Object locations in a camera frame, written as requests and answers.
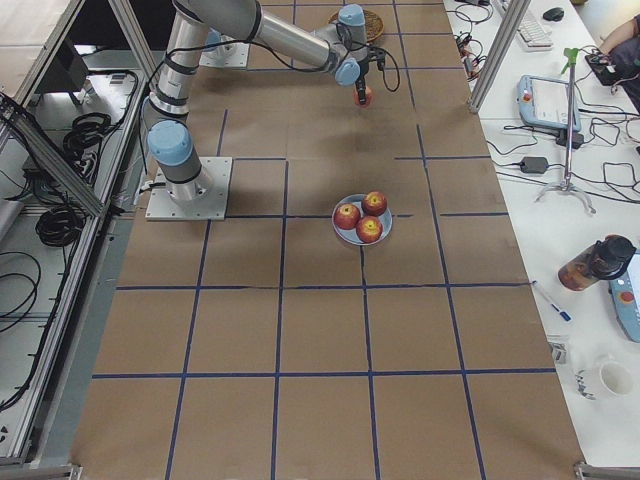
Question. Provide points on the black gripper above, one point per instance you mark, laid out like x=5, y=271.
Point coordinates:
x=361, y=80

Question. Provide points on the red yellow apple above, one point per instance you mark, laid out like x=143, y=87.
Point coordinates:
x=363, y=96

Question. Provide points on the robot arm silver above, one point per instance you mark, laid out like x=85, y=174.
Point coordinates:
x=271, y=113

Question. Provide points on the woven wicker basket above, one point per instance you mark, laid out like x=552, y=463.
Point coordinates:
x=374, y=25

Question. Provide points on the red apple plate back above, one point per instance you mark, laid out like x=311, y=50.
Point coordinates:
x=374, y=203

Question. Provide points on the red apple plate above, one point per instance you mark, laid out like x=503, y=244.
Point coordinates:
x=369, y=229
x=374, y=203
x=346, y=216

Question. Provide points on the red apple plate left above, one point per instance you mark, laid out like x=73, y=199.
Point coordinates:
x=346, y=216

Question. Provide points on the red apple plate front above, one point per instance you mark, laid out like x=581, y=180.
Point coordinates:
x=369, y=229

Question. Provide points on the light blue plate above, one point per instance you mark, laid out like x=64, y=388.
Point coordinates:
x=350, y=235

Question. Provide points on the white keyboard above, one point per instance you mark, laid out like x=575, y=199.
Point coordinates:
x=532, y=36

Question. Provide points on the black power brick on desk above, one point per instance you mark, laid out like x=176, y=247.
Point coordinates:
x=533, y=165

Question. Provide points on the black computer mouse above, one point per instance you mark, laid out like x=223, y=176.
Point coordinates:
x=554, y=14

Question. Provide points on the dark water bottle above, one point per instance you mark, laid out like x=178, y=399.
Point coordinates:
x=606, y=259

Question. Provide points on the blue white pen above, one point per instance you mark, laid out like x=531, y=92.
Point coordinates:
x=552, y=303

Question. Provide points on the blue pendant at edge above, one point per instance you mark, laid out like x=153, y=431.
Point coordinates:
x=625, y=296

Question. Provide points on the white mug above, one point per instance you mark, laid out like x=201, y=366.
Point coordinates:
x=605, y=379

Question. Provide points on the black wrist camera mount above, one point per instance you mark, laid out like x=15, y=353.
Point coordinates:
x=377, y=56

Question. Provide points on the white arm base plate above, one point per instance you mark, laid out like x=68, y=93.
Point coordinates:
x=234, y=56
x=203, y=198

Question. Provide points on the aluminium frame post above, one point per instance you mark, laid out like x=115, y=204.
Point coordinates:
x=497, y=52

